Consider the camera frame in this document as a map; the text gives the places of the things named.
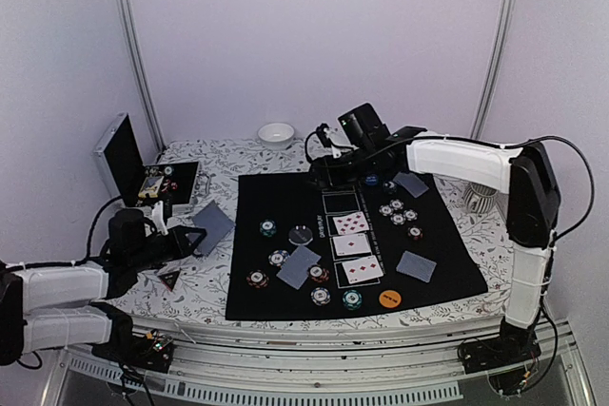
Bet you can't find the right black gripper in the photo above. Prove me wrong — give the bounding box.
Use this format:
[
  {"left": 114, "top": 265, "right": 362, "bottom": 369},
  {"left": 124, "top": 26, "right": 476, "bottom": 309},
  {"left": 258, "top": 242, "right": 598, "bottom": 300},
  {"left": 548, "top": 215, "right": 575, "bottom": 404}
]
[{"left": 303, "top": 144, "right": 376, "bottom": 192}]

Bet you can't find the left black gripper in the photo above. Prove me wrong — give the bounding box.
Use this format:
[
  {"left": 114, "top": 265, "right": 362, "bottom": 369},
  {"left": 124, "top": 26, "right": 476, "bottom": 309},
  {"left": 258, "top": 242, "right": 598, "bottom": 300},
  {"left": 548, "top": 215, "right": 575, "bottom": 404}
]
[{"left": 129, "top": 224, "right": 206, "bottom": 273}]

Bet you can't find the blue small blind button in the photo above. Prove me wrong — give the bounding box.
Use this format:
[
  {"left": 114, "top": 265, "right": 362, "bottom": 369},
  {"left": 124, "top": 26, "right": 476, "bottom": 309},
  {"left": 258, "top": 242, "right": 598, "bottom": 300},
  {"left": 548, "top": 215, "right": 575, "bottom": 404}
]
[{"left": 363, "top": 174, "right": 381, "bottom": 186}]

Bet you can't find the green chip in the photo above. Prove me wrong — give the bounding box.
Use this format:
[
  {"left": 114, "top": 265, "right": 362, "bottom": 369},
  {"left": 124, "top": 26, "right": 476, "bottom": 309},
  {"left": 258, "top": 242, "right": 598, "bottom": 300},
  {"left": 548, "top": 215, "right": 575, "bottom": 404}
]
[
  {"left": 383, "top": 182, "right": 397, "bottom": 194},
  {"left": 343, "top": 290, "right": 363, "bottom": 311},
  {"left": 260, "top": 220, "right": 277, "bottom": 237}
]

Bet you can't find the face-down card small blind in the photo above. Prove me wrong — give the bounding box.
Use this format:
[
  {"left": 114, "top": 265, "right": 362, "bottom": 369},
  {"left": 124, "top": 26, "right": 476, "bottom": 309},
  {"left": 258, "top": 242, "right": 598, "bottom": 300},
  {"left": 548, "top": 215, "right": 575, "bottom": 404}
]
[{"left": 393, "top": 172, "right": 429, "bottom": 198}]

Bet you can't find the white chip cluster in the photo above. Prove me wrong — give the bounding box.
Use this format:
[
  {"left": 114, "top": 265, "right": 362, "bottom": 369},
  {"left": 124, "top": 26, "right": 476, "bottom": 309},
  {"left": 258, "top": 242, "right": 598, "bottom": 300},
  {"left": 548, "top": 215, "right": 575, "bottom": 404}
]
[
  {"left": 390, "top": 214, "right": 405, "bottom": 225},
  {"left": 390, "top": 199, "right": 404, "bottom": 211},
  {"left": 404, "top": 210, "right": 418, "bottom": 222}
]

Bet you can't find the face-up community card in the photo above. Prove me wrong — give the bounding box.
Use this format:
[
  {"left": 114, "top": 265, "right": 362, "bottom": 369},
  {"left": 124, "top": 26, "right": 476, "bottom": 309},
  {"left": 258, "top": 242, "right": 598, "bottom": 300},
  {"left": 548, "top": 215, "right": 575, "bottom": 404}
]
[
  {"left": 332, "top": 211, "right": 369, "bottom": 236},
  {"left": 342, "top": 255, "right": 383, "bottom": 284},
  {"left": 332, "top": 232, "right": 371, "bottom": 257}
]

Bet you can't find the blue card deck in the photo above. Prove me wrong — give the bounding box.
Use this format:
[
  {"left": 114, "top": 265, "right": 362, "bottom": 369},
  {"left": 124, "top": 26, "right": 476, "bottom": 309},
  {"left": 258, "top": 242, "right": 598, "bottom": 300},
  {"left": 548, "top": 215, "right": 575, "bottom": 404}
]
[{"left": 191, "top": 201, "right": 235, "bottom": 257}]

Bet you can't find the red chip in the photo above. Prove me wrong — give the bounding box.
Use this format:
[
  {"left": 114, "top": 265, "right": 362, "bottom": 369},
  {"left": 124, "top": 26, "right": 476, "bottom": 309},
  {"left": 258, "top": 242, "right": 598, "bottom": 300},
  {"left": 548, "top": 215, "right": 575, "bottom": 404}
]
[
  {"left": 246, "top": 270, "right": 269, "bottom": 289},
  {"left": 308, "top": 265, "right": 329, "bottom": 283},
  {"left": 407, "top": 226, "right": 423, "bottom": 241}
]

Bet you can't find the clear dealer button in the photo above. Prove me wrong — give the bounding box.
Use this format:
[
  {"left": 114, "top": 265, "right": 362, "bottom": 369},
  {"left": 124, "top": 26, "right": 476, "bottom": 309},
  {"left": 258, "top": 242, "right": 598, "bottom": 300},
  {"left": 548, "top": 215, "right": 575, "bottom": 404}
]
[{"left": 288, "top": 225, "right": 314, "bottom": 246}]

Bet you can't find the face-down card big blind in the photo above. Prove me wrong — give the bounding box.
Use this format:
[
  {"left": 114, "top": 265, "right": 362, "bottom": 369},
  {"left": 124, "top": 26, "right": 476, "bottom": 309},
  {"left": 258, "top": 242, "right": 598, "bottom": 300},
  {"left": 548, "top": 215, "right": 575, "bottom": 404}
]
[{"left": 396, "top": 251, "right": 437, "bottom": 283}]

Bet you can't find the orange big blind button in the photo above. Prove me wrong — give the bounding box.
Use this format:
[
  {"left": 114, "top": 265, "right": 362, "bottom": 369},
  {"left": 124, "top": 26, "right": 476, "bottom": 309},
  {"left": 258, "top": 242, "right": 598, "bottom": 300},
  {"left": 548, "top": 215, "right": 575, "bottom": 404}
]
[{"left": 379, "top": 290, "right": 402, "bottom": 309}]

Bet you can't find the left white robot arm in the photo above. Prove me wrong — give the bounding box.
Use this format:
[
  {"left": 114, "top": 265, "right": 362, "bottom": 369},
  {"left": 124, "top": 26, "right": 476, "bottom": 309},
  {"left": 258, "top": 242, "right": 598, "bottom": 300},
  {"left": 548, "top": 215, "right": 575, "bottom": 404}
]
[{"left": 1, "top": 203, "right": 207, "bottom": 366}]

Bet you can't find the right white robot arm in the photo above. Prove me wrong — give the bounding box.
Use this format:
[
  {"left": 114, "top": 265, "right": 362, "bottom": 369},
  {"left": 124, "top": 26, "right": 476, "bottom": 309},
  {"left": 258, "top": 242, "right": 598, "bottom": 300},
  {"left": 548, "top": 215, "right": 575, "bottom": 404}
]
[{"left": 306, "top": 103, "right": 560, "bottom": 364}]

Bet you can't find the black triangular marker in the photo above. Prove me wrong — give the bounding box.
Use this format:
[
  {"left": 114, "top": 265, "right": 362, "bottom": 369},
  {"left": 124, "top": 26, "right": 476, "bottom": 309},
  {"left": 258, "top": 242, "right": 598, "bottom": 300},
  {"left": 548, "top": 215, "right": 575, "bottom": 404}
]
[{"left": 157, "top": 271, "right": 181, "bottom": 291}]

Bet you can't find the silver poker chip case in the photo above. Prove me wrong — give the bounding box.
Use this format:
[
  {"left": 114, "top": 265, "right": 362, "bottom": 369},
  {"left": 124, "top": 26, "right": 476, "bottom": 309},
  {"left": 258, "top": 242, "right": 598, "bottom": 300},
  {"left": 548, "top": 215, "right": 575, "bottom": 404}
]
[{"left": 92, "top": 112, "right": 202, "bottom": 214}]

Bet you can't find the white ceramic bowl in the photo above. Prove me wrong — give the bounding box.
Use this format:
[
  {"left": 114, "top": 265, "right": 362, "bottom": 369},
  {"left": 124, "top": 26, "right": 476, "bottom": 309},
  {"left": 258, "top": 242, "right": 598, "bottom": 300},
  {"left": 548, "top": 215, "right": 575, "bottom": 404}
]
[{"left": 257, "top": 123, "right": 295, "bottom": 150}]

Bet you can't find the black poker mat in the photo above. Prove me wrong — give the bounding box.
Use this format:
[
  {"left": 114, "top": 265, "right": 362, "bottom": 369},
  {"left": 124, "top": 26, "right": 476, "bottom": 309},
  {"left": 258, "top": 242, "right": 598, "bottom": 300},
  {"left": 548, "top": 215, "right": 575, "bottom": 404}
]
[{"left": 226, "top": 173, "right": 488, "bottom": 321}]

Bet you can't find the white ribbed cup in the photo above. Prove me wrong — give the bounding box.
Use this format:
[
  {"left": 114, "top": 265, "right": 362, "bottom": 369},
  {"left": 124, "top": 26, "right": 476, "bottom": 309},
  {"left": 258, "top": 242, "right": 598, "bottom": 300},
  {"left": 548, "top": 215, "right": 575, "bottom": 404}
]
[{"left": 463, "top": 183, "right": 498, "bottom": 214}]

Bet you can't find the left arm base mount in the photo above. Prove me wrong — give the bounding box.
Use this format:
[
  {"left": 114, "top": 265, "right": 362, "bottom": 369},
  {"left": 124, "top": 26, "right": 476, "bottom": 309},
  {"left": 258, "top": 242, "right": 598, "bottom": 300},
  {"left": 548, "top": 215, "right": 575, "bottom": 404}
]
[{"left": 91, "top": 330, "right": 175, "bottom": 374}]

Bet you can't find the right aluminium frame post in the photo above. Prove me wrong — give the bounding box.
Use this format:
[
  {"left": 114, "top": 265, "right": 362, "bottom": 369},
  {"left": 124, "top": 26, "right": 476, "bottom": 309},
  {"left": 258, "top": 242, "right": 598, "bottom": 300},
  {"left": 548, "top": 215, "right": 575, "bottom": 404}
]
[{"left": 469, "top": 0, "right": 517, "bottom": 140}]

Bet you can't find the aluminium frame post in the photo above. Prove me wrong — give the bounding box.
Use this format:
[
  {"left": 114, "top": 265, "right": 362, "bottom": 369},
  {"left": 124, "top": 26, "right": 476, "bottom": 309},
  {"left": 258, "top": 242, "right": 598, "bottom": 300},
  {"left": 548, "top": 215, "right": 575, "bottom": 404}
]
[
  {"left": 116, "top": 0, "right": 167, "bottom": 154},
  {"left": 469, "top": 0, "right": 517, "bottom": 140}
]

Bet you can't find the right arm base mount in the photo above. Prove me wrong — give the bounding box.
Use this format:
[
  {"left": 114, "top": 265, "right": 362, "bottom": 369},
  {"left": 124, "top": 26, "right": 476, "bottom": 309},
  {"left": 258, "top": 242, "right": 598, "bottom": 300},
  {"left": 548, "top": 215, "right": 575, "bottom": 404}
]
[{"left": 457, "top": 321, "right": 542, "bottom": 374}]

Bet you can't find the left aluminium frame post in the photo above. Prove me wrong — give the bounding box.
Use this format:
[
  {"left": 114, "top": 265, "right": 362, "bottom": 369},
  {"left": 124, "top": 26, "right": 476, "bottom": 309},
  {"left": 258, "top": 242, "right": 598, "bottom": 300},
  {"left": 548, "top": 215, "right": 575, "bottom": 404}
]
[{"left": 116, "top": 0, "right": 167, "bottom": 154}]

